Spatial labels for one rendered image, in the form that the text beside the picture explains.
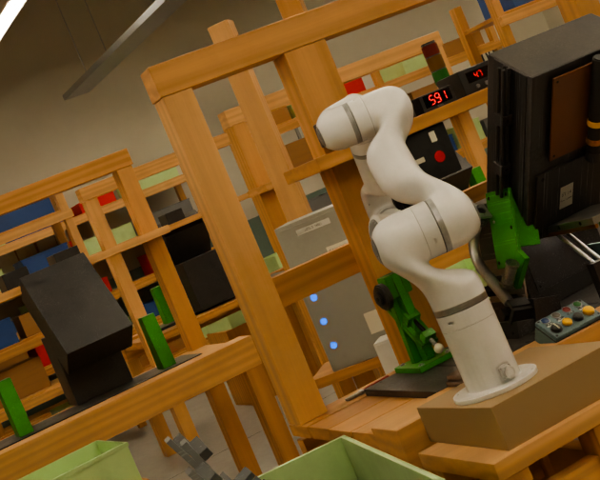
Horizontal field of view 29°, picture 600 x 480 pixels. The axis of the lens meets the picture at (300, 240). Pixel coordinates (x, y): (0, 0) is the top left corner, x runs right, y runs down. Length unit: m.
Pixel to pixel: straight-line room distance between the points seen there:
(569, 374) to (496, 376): 0.15
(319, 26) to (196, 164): 0.56
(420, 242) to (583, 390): 0.45
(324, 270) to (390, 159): 0.85
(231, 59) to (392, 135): 0.78
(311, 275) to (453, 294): 0.97
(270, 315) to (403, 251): 0.85
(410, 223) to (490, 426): 0.44
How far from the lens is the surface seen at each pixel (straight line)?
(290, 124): 10.65
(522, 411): 2.39
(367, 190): 3.00
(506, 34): 8.32
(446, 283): 2.42
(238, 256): 3.16
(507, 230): 3.14
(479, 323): 2.44
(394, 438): 2.68
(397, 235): 2.41
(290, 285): 3.30
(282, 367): 3.19
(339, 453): 2.54
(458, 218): 2.42
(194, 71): 3.21
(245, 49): 3.27
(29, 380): 9.77
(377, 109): 2.68
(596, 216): 3.04
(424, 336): 3.13
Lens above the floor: 1.52
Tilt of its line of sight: 3 degrees down
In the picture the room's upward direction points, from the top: 23 degrees counter-clockwise
